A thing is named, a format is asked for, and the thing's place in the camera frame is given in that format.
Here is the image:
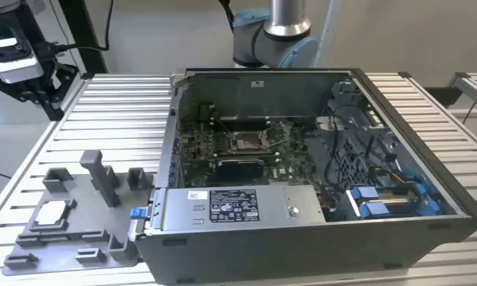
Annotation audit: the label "grey plastic drive cage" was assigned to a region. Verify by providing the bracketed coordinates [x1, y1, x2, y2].
[306, 98, 406, 191]

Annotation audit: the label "black RAM slot white clips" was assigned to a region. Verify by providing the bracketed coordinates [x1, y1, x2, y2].
[210, 116, 272, 126]
[212, 151, 280, 163]

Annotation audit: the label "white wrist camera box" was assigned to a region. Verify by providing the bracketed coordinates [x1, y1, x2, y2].
[0, 28, 44, 84]

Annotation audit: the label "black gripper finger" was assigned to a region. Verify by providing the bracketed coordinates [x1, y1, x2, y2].
[0, 73, 46, 104]
[39, 59, 80, 120]

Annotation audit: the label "grey parts rack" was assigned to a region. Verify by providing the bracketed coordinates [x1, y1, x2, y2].
[2, 150, 156, 276]

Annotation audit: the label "hard disk in blue carrier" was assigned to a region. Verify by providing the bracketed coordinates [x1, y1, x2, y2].
[360, 200, 442, 217]
[352, 185, 427, 200]

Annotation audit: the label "black camera cable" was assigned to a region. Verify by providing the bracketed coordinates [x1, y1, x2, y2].
[43, 0, 116, 53]

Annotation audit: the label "green motherboard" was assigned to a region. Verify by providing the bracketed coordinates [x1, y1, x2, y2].
[178, 117, 331, 191]

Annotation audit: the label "silver CPU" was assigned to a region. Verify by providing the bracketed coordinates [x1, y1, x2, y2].
[35, 201, 71, 226]

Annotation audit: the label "black graphics card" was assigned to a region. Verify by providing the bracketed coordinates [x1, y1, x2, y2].
[216, 158, 266, 183]

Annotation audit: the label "silver power supply unit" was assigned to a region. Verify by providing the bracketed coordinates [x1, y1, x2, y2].
[155, 185, 327, 233]

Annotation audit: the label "aluminium slat side table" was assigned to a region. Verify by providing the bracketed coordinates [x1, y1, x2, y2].
[450, 71, 477, 111]

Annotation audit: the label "white plug connector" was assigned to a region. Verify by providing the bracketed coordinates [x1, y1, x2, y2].
[315, 116, 338, 131]

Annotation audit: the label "metal locking lever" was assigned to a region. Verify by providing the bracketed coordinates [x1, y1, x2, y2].
[216, 118, 235, 134]

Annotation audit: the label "metal socket cover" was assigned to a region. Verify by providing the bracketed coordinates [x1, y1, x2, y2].
[263, 122, 298, 150]

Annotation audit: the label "CPU socket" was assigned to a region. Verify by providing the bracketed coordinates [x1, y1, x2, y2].
[230, 130, 270, 154]

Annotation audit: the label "black wire in case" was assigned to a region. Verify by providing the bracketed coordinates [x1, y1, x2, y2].
[324, 107, 350, 191]

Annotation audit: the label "black open PC case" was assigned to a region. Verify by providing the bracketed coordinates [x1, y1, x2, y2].
[134, 67, 477, 282]

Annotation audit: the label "orange and yellow wires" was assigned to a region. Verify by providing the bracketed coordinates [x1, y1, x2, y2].
[376, 169, 407, 186]

